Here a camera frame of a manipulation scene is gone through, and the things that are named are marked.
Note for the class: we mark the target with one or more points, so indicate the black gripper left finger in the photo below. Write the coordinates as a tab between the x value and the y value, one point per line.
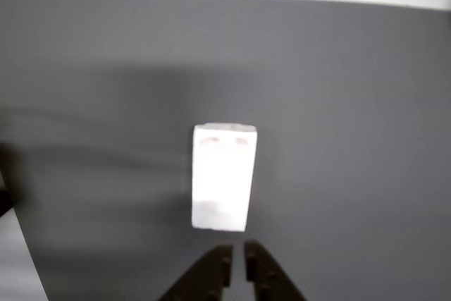
204	280

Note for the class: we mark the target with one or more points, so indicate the white rectangular block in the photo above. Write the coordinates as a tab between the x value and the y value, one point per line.
223	181

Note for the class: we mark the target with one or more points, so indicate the grey table mat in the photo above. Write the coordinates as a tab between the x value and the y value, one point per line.
334	121

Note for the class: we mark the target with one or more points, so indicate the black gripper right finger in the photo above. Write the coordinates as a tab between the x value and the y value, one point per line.
271	280

